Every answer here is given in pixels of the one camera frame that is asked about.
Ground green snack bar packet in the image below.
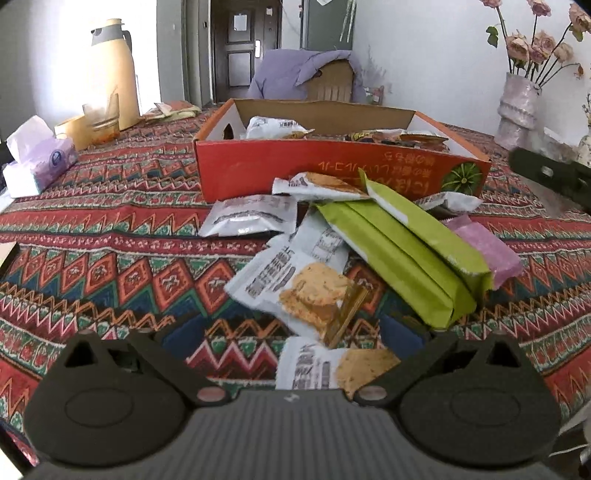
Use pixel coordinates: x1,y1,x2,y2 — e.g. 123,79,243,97
317,201,477,330

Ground pink snack packet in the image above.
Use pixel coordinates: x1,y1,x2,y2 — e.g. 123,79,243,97
443,215,524,291

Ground white grey snack packet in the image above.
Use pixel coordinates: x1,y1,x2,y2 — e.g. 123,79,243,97
198,195,297,238

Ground white cracker snack packet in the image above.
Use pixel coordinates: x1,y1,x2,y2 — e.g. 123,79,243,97
271,172,369,202

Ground small floral vase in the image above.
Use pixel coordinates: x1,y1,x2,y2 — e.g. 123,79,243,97
576,129,591,168

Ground glass jar by vase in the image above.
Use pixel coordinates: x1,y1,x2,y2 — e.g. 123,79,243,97
532,127,577,163

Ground pink textured vase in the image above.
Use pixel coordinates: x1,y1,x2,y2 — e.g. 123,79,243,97
495,73,542,151

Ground white packet by box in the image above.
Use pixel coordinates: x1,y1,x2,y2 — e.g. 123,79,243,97
415,191,483,214

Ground dried pink roses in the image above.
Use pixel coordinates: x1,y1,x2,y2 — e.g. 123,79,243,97
481,0,590,88

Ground patterned red tablecloth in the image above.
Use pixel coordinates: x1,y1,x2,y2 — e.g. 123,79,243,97
1,116,590,460

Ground dark colourful snack packet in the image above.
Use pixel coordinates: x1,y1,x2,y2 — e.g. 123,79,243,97
345,129,449,151

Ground white packet under gripper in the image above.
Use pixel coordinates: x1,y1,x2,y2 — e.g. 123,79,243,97
276,337,401,399

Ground white crumpled snack packet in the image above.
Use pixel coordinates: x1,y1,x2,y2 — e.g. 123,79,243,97
290,208,349,273

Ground purple tissue box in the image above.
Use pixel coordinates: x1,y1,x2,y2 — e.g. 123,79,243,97
2,115,78,199

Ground wooden chair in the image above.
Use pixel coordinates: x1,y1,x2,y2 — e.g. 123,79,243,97
305,60,353,102

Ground cream round container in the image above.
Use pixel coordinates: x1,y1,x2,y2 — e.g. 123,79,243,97
54,115,92,151

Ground glass cup with tea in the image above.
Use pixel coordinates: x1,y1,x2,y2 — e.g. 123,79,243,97
82,92,120,145

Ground red cardboard snack box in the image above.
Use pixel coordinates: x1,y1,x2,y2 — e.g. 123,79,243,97
194,99,492,203

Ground grey refrigerator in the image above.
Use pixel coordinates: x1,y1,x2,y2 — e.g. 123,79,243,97
300,0,356,51

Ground folded patterned cloth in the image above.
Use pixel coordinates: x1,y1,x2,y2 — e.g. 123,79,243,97
142,100,201,122

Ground purple jacket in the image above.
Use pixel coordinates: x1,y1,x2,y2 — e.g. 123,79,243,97
246,49,366,103

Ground cream thermos jug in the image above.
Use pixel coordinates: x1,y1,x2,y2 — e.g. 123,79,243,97
90,18,140,130

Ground dark brown door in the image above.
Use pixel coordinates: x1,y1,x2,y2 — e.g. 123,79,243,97
211,0,281,102

